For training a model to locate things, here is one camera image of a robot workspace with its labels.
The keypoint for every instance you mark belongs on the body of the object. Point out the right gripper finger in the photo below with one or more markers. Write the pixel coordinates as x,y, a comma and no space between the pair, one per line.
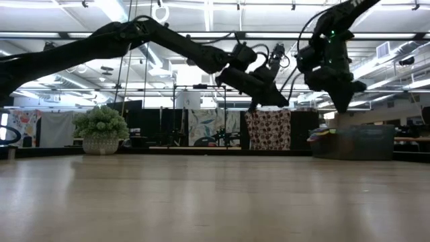
357,86
341,101

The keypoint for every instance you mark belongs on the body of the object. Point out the yellow measuring cup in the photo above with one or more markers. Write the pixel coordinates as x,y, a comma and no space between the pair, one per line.
323,132

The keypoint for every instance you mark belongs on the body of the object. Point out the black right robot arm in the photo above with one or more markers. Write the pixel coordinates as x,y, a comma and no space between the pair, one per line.
342,13

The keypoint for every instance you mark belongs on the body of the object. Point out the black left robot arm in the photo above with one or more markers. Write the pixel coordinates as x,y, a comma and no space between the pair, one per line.
100,43

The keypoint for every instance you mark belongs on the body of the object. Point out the grey plastic basket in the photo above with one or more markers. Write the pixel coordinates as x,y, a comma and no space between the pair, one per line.
363,144

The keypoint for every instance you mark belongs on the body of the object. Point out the brown dotted cloth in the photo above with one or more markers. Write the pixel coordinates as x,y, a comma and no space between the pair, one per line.
268,127

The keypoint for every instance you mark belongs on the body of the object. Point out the black partition panel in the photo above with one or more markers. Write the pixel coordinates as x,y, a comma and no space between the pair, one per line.
304,129

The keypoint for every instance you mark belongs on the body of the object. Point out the white air vent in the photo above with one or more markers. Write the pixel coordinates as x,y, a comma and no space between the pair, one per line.
383,50

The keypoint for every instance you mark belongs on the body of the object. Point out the leaf print cloth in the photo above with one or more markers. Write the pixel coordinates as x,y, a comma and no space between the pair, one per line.
208,124

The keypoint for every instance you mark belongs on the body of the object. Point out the white cylinder tank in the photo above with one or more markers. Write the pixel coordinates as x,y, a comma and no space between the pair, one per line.
188,100

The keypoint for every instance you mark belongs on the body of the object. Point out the overhead light bar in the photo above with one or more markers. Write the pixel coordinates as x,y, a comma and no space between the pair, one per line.
420,35

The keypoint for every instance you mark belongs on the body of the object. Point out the green plant in white pot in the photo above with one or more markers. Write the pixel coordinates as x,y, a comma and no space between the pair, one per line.
100,124

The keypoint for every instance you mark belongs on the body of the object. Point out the plain grey cloth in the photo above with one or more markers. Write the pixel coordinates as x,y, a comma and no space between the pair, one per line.
57,124

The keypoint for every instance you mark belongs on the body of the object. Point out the white floral cloth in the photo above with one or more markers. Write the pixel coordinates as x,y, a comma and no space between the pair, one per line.
23,121

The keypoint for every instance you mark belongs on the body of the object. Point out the black metal rack frame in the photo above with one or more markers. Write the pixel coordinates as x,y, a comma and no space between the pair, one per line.
200,86

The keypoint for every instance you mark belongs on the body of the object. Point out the small black ceiling camera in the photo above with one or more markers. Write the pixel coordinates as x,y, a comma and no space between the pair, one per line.
406,61

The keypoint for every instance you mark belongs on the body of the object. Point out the black table frame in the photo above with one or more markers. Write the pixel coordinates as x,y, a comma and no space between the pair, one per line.
161,152

